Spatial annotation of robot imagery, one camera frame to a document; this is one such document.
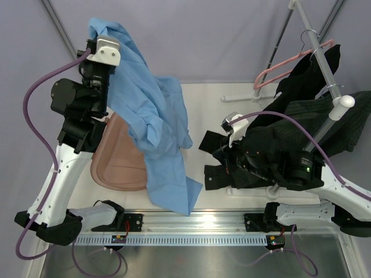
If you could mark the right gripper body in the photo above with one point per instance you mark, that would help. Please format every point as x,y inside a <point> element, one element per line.
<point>235,157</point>

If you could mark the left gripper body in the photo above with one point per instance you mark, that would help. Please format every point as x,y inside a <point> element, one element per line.
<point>93,77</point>

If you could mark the light blue shirt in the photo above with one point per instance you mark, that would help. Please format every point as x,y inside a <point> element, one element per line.
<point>154,109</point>

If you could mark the black shirt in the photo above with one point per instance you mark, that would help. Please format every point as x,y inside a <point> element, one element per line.
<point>303,83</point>

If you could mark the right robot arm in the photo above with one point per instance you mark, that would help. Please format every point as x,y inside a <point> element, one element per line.
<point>345,204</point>

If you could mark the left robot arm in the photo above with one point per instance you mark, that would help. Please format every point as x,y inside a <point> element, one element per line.
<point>83,106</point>

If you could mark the pink translucent plastic basin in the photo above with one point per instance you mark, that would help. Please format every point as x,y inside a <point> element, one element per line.
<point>117,164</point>

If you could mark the white clothes rack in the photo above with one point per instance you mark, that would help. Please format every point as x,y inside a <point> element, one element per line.
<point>339,105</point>

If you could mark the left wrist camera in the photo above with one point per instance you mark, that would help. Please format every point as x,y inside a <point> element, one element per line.
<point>107,51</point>

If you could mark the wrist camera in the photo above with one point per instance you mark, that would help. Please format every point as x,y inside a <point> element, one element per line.
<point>236,131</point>
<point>107,51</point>

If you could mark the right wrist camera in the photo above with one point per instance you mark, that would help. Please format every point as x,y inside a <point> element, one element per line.
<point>236,131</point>

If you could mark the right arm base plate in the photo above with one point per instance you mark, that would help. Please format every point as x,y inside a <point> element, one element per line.
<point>256,221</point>

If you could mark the aluminium mounting rail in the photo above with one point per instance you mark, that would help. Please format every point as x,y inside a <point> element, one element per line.
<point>185,221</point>

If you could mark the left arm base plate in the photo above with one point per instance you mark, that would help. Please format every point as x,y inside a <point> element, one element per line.
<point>131,222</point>

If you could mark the light blue cable duct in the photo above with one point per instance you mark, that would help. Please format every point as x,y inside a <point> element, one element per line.
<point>170,240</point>

